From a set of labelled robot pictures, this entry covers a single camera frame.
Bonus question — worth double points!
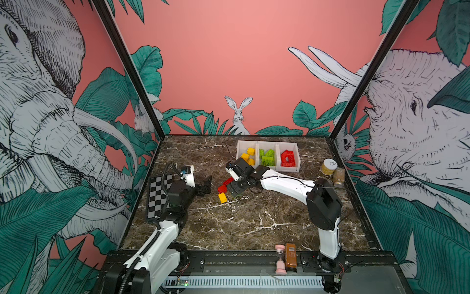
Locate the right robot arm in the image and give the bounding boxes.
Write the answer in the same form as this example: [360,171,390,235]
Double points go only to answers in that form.
[225,158,345,273]

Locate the checkerboard calibration plate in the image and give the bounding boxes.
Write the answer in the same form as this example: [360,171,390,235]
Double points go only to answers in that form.
[146,175,167,224]

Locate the red arch lego piece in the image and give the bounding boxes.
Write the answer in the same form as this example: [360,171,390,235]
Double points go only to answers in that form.
[280,150,296,167]

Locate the white three-compartment bin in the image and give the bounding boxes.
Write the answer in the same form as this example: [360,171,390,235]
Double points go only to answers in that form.
[236,140,301,173]

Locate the white perforated rail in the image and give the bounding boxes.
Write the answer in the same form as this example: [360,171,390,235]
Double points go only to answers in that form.
[162,276,324,289]

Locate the pink hourglass timer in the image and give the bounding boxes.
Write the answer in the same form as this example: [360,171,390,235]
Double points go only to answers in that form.
[275,245,287,275]

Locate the brown spice jar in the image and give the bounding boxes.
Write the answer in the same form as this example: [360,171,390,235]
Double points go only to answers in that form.
[333,168,346,188]

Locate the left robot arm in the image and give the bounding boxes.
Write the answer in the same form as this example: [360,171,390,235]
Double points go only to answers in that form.
[102,162,212,294]

